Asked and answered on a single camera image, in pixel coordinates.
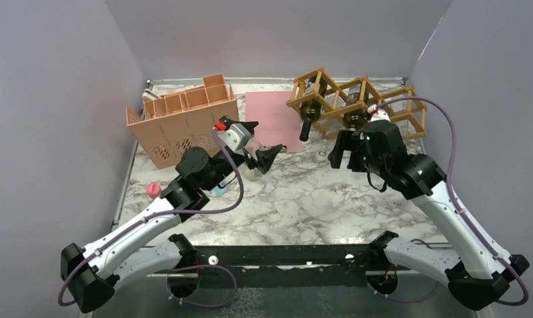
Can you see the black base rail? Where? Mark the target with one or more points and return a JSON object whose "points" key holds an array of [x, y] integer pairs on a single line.
{"points": [[285, 266]]}

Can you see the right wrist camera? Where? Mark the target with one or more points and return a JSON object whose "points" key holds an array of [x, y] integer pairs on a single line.
{"points": [[377, 115]]}

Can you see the pink clipboard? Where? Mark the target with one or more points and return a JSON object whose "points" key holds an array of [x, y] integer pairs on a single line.
{"points": [[278, 123]]}

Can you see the light blue toy package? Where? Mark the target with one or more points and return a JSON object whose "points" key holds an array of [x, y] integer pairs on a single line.
{"points": [[217, 191]]}

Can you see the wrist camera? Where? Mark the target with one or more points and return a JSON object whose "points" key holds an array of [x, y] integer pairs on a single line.
{"points": [[377, 115], [235, 136]]}

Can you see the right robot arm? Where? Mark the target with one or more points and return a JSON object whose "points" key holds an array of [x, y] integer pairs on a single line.
{"points": [[480, 271]]}

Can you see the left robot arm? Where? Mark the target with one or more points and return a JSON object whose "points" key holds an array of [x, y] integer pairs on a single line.
{"points": [[94, 272]]}

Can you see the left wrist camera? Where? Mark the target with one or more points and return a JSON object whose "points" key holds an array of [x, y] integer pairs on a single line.
{"points": [[235, 136]]}

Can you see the dark bottle black cap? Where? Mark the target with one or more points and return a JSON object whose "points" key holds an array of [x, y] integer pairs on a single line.
{"points": [[310, 112]]}

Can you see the wooden wine rack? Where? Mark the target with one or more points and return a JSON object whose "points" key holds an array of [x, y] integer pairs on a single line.
{"points": [[336, 100]]}

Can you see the dark bottle silver neck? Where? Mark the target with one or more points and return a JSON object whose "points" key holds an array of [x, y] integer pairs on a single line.
{"points": [[354, 120]]}

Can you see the large clear glass jar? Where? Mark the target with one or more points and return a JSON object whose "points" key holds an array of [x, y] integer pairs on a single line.
{"points": [[250, 171]]}

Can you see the peach plastic organizer basket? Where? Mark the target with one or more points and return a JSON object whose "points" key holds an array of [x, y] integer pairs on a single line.
{"points": [[178, 121]]}

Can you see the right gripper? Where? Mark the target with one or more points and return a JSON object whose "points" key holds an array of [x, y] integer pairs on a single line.
{"points": [[351, 140]]}

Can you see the white item behind basket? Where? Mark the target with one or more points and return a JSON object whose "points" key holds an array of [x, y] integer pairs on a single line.
{"points": [[149, 95]]}

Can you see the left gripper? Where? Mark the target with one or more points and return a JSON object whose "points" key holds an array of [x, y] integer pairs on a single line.
{"points": [[265, 158]]}

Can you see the pink capped small bottle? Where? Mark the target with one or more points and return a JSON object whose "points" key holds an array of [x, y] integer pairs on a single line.
{"points": [[153, 190]]}

